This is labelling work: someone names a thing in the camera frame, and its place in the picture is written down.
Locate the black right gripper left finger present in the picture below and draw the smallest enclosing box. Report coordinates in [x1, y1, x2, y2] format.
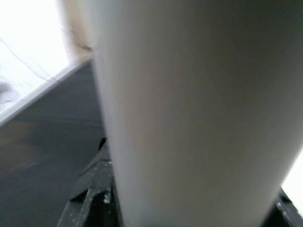
[56, 137, 123, 227]

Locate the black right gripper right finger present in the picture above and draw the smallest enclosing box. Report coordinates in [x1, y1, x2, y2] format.
[267, 185, 303, 227]

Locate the white plastic table leg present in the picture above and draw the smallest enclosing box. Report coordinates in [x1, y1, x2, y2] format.
[86, 0, 303, 227]

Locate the thin wall cable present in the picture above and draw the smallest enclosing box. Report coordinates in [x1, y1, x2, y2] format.
[0, 37, 56, 82]

